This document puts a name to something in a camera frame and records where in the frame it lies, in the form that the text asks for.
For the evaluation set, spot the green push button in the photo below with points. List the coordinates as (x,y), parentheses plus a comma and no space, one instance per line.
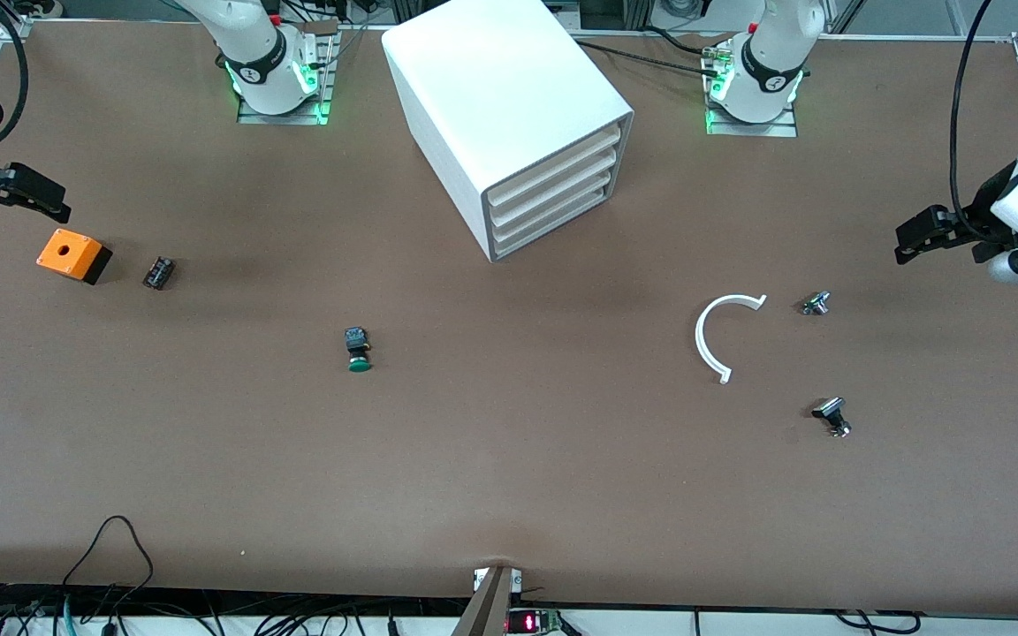
(358,349)

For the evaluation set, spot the white lowest cabinet drawer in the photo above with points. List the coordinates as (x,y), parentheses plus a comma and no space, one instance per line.
(553,225)

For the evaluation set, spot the orange button box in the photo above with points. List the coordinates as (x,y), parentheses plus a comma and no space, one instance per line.
(67,251)

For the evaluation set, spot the small black contact block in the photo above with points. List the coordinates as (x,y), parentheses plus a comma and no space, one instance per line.
(159,273)

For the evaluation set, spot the white curved plastic arc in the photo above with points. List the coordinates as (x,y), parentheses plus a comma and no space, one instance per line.
(700,340)

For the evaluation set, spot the red digit display module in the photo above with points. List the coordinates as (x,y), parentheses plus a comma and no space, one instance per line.
(531,623)

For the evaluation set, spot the silver key switch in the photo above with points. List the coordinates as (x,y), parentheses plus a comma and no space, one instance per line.
(816,304)

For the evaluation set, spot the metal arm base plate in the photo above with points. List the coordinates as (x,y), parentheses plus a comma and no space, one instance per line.
(787,128)
(315,97)

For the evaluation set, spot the black knob selector switch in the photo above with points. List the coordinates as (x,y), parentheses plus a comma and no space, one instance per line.
(831,413)

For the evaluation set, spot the brown camera mount post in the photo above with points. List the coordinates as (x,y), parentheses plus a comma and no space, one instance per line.
(484,609)

